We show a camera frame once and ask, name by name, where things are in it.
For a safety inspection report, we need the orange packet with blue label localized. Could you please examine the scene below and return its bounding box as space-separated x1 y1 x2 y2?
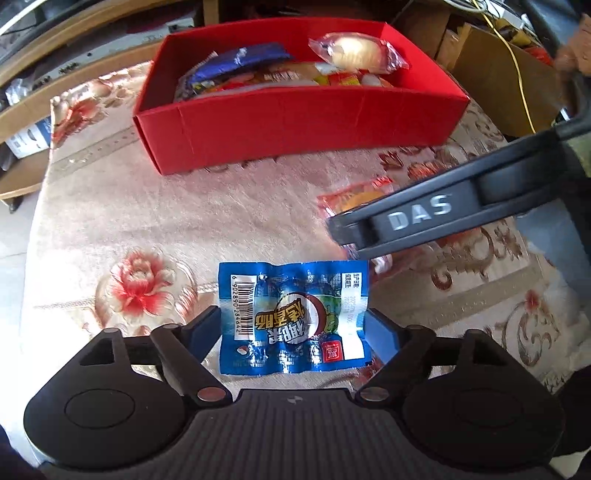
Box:
203 62 324 93

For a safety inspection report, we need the blue sausage packet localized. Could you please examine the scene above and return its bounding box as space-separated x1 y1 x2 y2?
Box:
217 259 374 376

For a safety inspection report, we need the person's right hand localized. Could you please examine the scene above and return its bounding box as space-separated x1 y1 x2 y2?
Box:
554 21 591 77

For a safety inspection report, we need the white and blue box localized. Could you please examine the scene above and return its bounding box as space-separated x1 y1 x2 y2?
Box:
4 117 51 158

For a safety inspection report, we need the crumpled clear plastic bag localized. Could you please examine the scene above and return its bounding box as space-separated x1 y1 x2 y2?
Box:
4 78 33 109

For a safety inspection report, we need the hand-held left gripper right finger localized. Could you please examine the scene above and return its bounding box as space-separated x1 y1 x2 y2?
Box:
356 308 520 406

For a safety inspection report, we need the brown cardboard box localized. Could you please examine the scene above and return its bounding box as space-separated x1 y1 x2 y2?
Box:
452 23 573 134

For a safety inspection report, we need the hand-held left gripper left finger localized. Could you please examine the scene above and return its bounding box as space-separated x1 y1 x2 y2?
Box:
74 305 232 407

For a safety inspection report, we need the round pastry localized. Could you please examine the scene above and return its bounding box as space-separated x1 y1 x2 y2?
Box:
308 32 411 73

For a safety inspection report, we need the floral tablecloth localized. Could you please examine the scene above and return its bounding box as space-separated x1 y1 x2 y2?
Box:
18 60 578 398

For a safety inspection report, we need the yellow red snack packet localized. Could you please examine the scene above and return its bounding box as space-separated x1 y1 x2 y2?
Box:
318 71 365 87

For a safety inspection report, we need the yellow cable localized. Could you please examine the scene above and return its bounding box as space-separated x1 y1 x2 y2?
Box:
471 0 536 134

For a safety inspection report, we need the red cardboard box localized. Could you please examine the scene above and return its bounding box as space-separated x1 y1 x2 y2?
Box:
133 19 471 176

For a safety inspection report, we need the wooden tv stand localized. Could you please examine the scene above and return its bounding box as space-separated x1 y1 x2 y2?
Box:
0 0 222 204

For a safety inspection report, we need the orange bun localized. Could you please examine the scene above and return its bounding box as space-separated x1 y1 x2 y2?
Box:
318 178 398 217

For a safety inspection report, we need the dark blue foil packet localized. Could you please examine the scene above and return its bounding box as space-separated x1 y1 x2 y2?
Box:
194 43 294 86

